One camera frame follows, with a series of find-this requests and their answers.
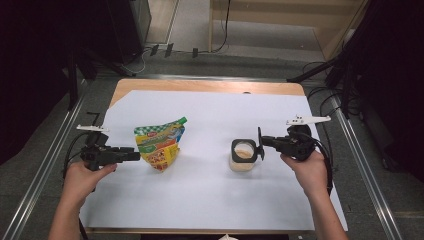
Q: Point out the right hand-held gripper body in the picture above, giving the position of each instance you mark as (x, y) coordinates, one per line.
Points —
(298, 146)

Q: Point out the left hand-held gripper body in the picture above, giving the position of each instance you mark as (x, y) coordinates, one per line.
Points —
(98, 153)

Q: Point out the yellow green spout pouch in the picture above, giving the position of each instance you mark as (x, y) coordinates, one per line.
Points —
(160, 146)

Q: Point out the clear jar with black lid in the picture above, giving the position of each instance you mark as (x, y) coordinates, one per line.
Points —
(241, 165)

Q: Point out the person's right hand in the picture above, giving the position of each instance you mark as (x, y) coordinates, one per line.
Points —
(311, 173)

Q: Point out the person's left hand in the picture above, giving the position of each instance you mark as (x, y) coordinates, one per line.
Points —
(81, 181)

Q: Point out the white paper sheet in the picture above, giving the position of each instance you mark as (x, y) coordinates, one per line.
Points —
(206, 110)

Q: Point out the black tripod stand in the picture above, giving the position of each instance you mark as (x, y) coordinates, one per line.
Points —
(313, 71)
(71, 83)

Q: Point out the small white object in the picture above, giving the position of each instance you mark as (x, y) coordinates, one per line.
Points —
(228, 237)

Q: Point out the small black floor foot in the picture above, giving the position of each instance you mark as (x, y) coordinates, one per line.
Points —
(154, 50)
(195, 52)
(169, 50)

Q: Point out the dark curtain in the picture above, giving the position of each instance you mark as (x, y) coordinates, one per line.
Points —
(393, 83)
(33, 66)

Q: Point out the black cabinet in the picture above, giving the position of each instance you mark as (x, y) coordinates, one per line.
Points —
(126, 30)

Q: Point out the metal floor rail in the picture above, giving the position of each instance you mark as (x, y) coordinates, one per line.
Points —
(363, 170)
(36, 186)

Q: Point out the light wooden frame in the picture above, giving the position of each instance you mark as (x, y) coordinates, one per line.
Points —
(283, 10)

